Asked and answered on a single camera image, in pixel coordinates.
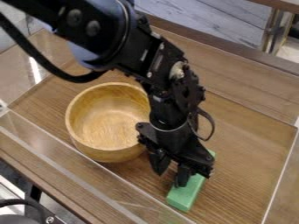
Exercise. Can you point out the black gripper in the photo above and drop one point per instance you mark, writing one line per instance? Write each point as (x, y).
(177, 145)

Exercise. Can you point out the green rectangular stick block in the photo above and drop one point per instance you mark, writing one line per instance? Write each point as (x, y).
(181, 197)

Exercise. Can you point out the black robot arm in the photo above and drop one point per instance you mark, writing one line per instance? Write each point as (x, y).
(111, 37)

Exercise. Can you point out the brown wooden bowl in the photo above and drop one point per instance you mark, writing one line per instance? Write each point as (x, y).
(100, 120)

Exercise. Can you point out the black clamp under table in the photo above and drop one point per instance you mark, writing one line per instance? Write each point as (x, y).
(23, 210)

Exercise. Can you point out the metal table leg background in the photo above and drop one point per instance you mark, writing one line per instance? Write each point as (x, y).
(276, 30)

